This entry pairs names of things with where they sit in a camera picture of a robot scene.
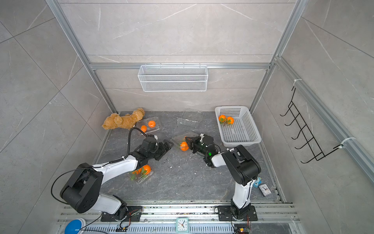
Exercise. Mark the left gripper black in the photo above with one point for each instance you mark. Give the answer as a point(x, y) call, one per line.
point(165, 150)

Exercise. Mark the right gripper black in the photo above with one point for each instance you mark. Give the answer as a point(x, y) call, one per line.
point(194, 143)

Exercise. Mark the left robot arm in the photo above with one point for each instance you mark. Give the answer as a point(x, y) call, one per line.
point(82, 189)

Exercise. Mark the white wire wall basket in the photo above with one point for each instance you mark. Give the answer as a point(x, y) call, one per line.
point(173, 78)

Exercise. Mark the black wall hook rack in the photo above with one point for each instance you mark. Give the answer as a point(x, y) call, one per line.
point(305, 132)

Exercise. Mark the small blue clock on table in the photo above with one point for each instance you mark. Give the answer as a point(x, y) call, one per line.
point(257, 182)

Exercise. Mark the blue round button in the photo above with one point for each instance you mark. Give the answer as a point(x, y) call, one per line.
point(75, 226)

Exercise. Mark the small white square clock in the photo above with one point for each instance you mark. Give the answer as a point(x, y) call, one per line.
point(265, 189)

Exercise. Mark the white plastic basket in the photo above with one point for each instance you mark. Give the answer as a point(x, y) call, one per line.
point(243, 130)

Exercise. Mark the orange in middle container lower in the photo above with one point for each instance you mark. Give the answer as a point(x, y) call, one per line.
point(184, 146)

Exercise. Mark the small white clock front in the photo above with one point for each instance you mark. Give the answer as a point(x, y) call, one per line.
point(182, 225)

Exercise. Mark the orange in far container right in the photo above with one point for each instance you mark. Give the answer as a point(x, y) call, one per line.
point(152, 124)

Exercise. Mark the brown teddy bear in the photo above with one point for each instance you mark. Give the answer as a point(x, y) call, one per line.
point(127, 121)

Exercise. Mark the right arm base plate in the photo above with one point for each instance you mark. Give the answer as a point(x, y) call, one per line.
point(231, 213)

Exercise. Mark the orange in far container left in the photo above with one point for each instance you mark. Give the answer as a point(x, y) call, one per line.
point(144, 128)

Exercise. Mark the orange in container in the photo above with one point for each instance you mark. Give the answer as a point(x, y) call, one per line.
point(144, 128)
point(152, 124)
point(184, 146)

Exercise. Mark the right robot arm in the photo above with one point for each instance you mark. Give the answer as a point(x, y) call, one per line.
point(242, 166)

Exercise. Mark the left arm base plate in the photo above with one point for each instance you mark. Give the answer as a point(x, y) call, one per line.
point(129, 213)

